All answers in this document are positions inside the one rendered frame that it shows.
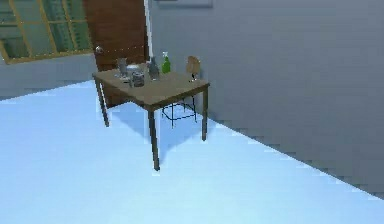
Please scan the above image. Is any grey cup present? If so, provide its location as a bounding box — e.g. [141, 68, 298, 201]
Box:
[116, 57, 129, 78]

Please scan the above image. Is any brown wooden table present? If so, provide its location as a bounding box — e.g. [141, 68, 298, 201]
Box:
[92, 63, 211, 172]

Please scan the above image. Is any green spray bottle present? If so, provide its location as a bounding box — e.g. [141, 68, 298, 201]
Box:
[161, 51, 172, 75]

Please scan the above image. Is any wooden chair with black legs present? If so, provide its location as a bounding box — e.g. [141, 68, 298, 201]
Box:
[161, 55, 202, 129]

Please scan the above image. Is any grey metal pot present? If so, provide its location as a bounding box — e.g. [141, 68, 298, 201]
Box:
[129, 70, 146, 89]

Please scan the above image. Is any grey bottle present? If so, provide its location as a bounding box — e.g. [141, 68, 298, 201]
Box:
[147, 55, 161, 81]

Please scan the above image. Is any brown wooden room door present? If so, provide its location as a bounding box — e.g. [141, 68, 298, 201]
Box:
[82, 0, 150, 109]

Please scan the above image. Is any yellow framed window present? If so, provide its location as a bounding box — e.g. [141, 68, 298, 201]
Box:
[0, 0, 94, 65]

